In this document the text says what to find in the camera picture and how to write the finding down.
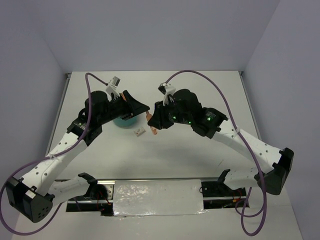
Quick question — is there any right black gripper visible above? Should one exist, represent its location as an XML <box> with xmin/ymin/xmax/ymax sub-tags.
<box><xmin>147</xmin><ymin>98</ymin><xmax>192</xmax><ymax>130</ymax></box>

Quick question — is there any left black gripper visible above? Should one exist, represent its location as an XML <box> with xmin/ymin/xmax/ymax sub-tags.
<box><xmin>97</xmin><ymin>89</ymin><xmax>150</xmax><ymax>125</ymax></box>

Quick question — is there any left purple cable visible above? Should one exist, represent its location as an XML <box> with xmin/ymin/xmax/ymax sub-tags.
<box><xmin>0</xmin><ymin>72</ymin><xmax>110</xmax><ymax>236</ymax></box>

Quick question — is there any orange utility cutter pen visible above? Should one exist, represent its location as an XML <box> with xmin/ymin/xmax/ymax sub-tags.
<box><xmin>145</xmin><ymin>111</ymin><xmax>158</xmax><ymax>135</ymax></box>

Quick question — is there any teal round organizer container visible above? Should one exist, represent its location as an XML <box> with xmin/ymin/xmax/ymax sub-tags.
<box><xmin>113</xmin><ymin>116</ymin><xmax>138</xmax><ymax>128</ymax></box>

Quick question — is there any white eraser box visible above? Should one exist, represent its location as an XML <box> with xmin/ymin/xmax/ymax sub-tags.
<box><xmin>134</xmin><ymin>127</ymin><xmax>146</xmax><ymax>137</ymax></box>

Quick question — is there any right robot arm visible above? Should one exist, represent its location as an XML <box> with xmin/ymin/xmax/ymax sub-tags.
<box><xmin>147</xmin><ymin>84</ymin><xmax>294</xmax><ymax>196</ymax></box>

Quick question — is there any silver foil cover plate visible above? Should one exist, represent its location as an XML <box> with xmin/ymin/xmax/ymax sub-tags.
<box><xmin>113</xmin><ymin>179</ymin><xmax>206</xmax><ymax>217</ymax></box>

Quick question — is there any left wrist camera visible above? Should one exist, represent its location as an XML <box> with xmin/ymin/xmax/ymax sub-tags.
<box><xmin>105</xmin><ymin>76</ymin><xmax>121</xmax><ymax>99</ymax></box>

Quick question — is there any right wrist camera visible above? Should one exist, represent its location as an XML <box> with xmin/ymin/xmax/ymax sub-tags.
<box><xmin>158</xmin><ymin>82</ymin><xmax>176</xmax><ymax>106</ymax></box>

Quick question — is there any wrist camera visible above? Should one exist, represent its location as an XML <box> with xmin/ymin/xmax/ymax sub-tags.
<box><xmin>158</xmin><ymin>82</ymin><xmax>176</xmax><ymax>106</ymax></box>
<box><xmin>105</xmin><ymin>76</ymin><xmax>121</xmax><ymax>99</ymax></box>

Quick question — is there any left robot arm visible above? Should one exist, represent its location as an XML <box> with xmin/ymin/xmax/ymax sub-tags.
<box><xmin>5</xmin><ymin>90</ymin><xmax>150</xmax><ymax>223</ymax></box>

